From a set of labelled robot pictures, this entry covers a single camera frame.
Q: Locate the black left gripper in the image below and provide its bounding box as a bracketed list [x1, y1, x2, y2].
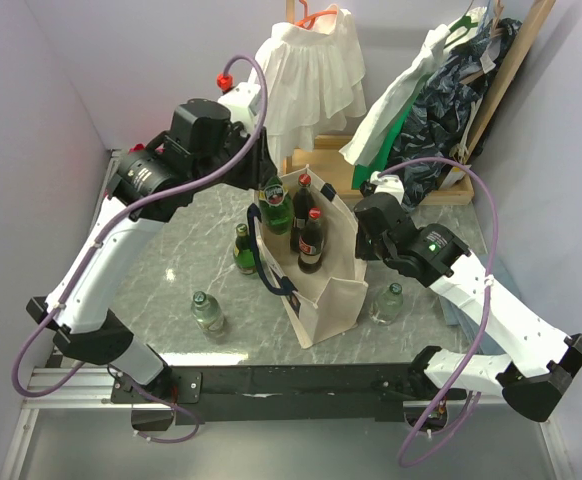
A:
[192, 119, 278, 193]

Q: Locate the beige canvas tote bag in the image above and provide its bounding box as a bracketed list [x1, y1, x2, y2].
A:
[247, 167, 368, 349]

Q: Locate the small cola bottle red cap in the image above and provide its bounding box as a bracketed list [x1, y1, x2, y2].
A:
[298, 207, 326, 274]

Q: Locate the clear glass bottle green cap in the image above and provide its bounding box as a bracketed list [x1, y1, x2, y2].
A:
[371, 282, 404, 325]
[191, 291, 225, 334]

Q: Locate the large cola bottle red cap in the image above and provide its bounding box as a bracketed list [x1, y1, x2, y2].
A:
[290, 173, 316, 253]

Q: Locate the green glass bottle labelled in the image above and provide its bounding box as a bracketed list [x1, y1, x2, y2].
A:
[258, 175, 294, 235]

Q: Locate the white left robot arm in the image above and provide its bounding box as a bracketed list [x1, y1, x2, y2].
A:
[27, 97, 277, 402]

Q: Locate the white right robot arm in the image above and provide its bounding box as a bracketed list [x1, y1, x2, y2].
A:
[354, 193, 582, 422]

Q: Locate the green garment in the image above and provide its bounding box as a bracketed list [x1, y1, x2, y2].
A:
[351, 101, 413, 190]

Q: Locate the folded pink shirt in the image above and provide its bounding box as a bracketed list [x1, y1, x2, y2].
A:
[128, 143, 145, 153]

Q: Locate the white shirt on hanger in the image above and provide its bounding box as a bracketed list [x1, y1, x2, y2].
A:
[340, 24, 451, 166]

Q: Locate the wooden clothes rack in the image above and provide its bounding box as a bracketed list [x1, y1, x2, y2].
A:
[284, 0, 557, 206]

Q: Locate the dark blue patterned garment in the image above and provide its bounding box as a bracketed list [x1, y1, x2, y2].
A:
[360, 17, 522, 211]

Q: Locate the white ruffled dress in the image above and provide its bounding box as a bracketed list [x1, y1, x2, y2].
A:
[256, 4, 367, 167]

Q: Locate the folded light blue cloth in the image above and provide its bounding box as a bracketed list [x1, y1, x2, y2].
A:
[440, 255, 521, 355]

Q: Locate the green glass bottle gold cap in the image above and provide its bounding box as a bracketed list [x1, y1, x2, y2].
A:
[233, 223, 257, 275]

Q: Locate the orange clothes hanger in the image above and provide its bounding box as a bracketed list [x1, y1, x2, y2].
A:
[294, 0, 338, 30]

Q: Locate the green clothes hanger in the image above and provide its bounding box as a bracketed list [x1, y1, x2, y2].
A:
[445, 15, 478, 47]

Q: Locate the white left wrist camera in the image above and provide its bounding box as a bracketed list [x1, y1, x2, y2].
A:
[216, 73, 268, 138]

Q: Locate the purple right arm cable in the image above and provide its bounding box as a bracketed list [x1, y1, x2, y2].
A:
[375, 157, 500, 469]

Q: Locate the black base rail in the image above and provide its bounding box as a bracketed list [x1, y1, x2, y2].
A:
[109, 363, 438, 432]

